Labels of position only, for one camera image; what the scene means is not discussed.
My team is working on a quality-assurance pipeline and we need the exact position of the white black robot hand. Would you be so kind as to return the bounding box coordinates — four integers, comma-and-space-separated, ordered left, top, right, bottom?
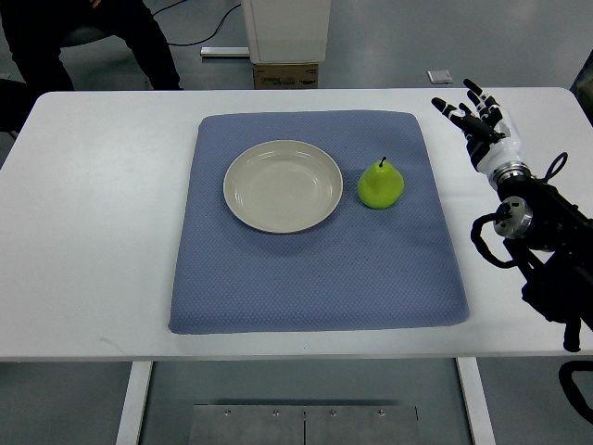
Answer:
431, 79, 524, 180

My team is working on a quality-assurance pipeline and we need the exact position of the green pear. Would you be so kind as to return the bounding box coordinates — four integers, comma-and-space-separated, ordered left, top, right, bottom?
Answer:
357, 157, 405, 210

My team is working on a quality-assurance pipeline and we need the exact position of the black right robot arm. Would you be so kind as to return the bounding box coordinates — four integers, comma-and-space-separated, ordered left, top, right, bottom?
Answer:
471, 152, 592, 352

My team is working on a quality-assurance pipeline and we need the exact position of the small grey floor plate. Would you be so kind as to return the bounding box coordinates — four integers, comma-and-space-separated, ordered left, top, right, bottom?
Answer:
426, 70, 453, 84

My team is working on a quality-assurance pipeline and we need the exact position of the beige round plate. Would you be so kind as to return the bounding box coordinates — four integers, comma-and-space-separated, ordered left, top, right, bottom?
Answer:
223, 140, 344, 234

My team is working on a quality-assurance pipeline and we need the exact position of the blue textured mat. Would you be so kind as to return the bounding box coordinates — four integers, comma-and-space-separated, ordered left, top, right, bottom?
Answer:
167, 109, 473, 336

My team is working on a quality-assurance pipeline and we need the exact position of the brown cardboard box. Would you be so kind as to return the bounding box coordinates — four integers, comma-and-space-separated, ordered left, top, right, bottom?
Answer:
253, 63, 319, 90

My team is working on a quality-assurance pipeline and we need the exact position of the right white table leg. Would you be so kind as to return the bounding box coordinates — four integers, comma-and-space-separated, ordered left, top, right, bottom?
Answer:
455, 357, 496, 445

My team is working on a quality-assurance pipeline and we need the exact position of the white table leg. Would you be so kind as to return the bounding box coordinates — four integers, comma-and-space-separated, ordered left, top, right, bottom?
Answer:
115, 362, 153, 445
455, 357, 496, 445

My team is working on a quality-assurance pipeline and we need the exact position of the seated person in black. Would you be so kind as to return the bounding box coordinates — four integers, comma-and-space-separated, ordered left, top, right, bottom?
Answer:
1, 1, 180, 95

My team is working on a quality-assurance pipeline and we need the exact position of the left white table leg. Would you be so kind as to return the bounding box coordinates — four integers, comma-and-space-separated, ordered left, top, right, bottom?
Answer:
115, 362, 153, 445

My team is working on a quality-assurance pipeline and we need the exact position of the black floor cable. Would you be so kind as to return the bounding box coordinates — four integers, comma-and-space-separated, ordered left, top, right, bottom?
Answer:
152, 0, 245, 47

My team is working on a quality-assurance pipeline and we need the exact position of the silver metal floor rail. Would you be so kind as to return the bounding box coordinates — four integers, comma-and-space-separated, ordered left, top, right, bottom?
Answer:
200, 46, 249, 58

